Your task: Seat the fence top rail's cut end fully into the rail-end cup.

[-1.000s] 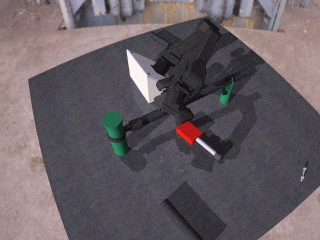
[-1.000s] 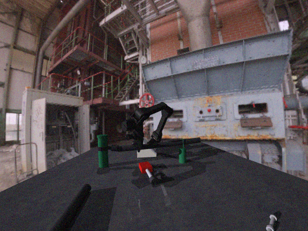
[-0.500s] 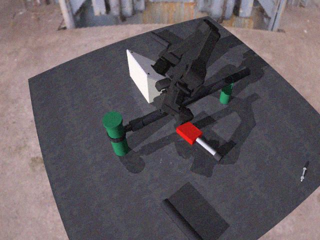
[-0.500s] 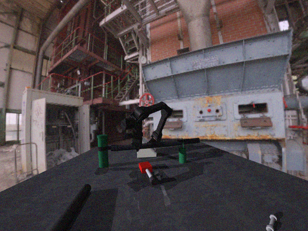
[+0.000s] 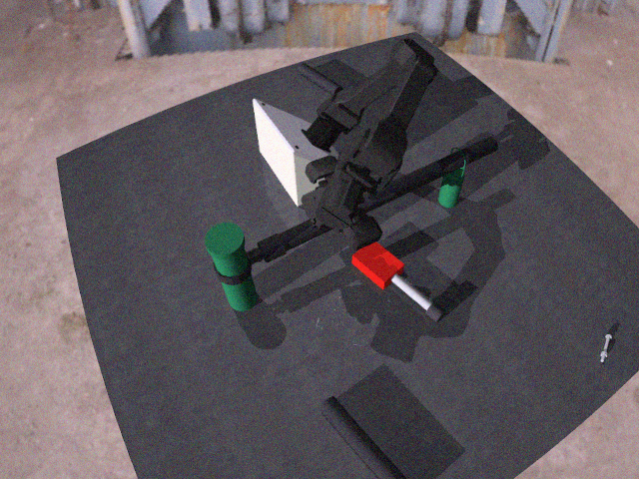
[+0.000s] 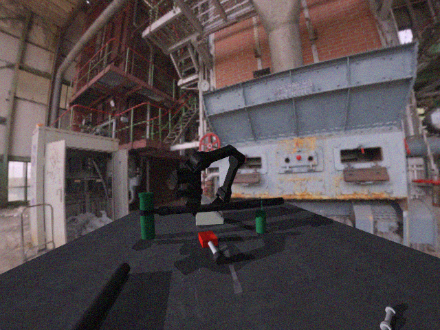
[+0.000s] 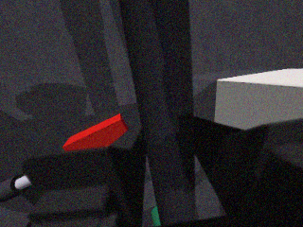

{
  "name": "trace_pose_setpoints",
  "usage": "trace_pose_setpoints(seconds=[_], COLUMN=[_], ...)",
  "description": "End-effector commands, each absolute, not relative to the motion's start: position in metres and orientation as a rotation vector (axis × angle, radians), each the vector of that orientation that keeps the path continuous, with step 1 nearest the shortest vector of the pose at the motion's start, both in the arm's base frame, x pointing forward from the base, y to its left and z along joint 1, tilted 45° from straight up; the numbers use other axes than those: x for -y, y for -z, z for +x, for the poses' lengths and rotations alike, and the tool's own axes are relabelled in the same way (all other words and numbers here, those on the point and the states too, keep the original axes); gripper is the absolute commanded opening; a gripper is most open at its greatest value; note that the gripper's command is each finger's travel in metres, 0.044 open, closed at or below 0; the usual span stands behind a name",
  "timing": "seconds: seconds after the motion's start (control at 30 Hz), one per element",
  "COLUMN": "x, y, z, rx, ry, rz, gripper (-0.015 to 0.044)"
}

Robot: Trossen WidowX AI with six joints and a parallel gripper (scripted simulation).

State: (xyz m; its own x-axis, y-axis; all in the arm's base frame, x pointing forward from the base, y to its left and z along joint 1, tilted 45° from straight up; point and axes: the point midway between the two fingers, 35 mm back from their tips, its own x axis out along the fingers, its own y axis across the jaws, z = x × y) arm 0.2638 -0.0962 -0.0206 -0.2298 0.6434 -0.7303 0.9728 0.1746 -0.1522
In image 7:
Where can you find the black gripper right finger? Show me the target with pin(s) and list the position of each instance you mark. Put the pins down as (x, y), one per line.
(233, 159)

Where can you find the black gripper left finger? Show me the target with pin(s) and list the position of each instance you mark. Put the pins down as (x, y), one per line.
(120, 166)

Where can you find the dark grey cylindrical rod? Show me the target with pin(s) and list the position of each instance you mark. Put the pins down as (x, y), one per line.
(159, 49)

